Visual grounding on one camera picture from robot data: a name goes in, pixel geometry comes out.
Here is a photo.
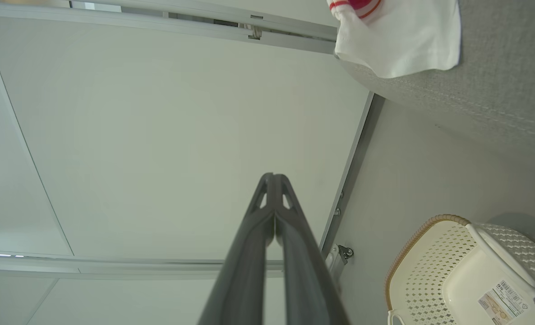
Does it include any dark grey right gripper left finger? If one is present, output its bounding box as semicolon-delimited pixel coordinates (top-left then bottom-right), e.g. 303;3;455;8
198;172;276;325

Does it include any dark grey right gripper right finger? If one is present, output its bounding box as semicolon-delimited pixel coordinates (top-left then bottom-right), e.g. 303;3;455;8
274;173;350;325

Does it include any red and white garment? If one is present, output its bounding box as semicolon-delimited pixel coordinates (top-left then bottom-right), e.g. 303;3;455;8
326;0;462;79

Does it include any cream perforated laundry basket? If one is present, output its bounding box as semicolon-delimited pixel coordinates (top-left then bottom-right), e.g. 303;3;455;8
384;214;535;325

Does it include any grey partition foot with caster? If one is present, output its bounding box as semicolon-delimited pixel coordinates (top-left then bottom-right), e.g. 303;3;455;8
324;244;354;292

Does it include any white partition panel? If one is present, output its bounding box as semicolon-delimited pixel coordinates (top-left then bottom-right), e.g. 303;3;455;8
0;254;287;325
0;15;385;263

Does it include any paper label sticker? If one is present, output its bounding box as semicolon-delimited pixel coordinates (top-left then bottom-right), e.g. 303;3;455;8
477;279;530;325

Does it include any grey fabric sofa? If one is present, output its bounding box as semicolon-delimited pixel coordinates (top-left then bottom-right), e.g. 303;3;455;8
339;0;535;165

